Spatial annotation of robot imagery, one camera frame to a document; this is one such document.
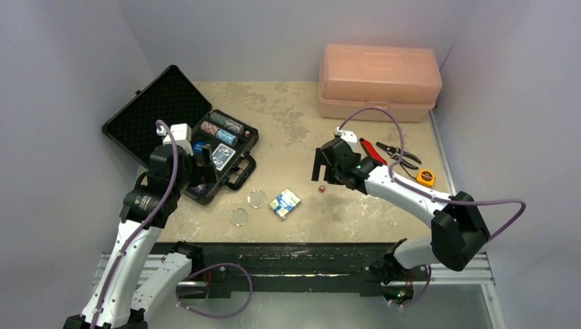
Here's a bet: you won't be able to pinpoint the blue patterned card deck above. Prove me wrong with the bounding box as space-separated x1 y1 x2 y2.
212 143 236 171

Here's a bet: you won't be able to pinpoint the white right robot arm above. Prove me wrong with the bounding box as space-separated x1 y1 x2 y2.
312 137 491 283

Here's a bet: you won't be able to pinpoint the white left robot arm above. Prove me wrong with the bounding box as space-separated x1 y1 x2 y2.
64 142 215 328

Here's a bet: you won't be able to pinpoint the black poker set case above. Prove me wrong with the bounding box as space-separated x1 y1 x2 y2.
101 65 259 205

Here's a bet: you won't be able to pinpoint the blue dealer button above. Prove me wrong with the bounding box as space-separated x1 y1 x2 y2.
192 141 207 154

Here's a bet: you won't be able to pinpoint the blue chip stack lower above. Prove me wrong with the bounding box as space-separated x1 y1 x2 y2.
215 129 238 147

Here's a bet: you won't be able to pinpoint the blue striped card deck box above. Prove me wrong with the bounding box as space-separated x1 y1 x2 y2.
269 188 301 220

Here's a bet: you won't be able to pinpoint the clear round disc lower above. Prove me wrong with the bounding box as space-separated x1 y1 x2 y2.
230 208 249 227

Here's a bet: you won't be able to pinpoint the clear round disc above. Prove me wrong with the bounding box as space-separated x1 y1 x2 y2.
230 208 249 227
247 190 267 209

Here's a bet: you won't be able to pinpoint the clear round disc upper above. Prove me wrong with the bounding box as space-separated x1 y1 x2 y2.
247 190 267 209

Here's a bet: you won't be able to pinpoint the yellow tape measure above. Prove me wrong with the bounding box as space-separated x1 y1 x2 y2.
416 169 435 188

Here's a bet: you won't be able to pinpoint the pink plastic toolbox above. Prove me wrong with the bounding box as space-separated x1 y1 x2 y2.
319 44 443 123

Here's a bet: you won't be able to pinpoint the red handled tool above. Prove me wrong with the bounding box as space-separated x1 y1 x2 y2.
359 138 387 165

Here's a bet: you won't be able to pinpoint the black handled pliers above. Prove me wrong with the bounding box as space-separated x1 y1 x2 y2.
375 142 422 170

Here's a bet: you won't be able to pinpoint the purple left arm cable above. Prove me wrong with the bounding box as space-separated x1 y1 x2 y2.
88 119 254 329

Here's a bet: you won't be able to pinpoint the black table edge rail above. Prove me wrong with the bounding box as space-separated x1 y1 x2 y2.
149 241 430 298

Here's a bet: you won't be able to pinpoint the aluminium frame rail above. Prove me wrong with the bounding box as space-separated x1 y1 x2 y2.
92 253 495 287

